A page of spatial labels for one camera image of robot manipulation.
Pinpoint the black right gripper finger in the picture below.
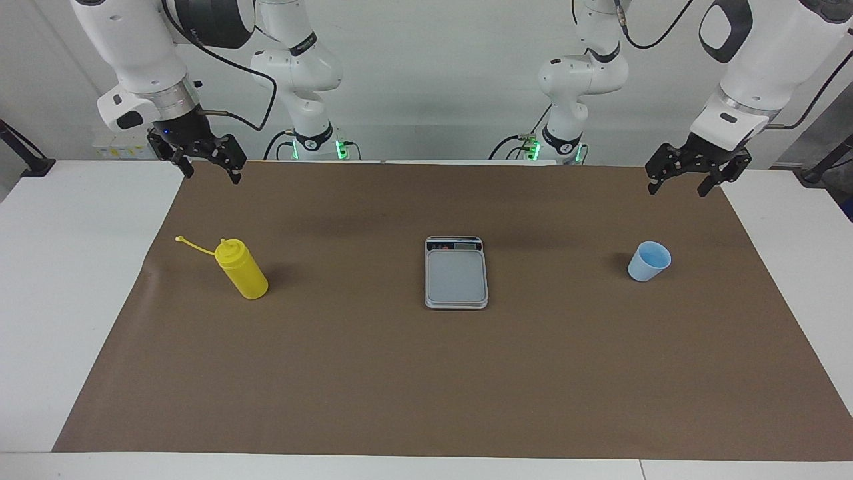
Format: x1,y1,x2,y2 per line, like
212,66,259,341
163,147,195,179
212,135,247,185

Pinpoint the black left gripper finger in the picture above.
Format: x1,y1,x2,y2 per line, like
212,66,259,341
645,143,688,195
698,151,752,198

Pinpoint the light blue plastic cup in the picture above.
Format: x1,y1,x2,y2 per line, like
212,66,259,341
627,241,672,283

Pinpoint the yellow squeeze bottle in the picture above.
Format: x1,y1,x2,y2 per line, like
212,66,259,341
175,235,269,300

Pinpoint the silver digital kitchen scale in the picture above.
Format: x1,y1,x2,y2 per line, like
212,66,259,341
425,235,489,310

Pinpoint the black clamp stand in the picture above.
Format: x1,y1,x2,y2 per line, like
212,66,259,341
0,120,56,178
800,133,853,185

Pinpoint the brown paper table mat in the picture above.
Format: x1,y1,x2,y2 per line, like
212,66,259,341
52,160,853,462

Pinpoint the black base cable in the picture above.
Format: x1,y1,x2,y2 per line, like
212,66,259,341
488,103,554,161
263,129,297,161

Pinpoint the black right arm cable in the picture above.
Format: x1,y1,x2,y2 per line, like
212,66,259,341
160,0,278,132

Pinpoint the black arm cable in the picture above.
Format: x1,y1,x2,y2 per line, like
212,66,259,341
613,0,853,131
160,0,278,132

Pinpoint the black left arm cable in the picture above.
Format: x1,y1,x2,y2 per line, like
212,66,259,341
613,0,853,131

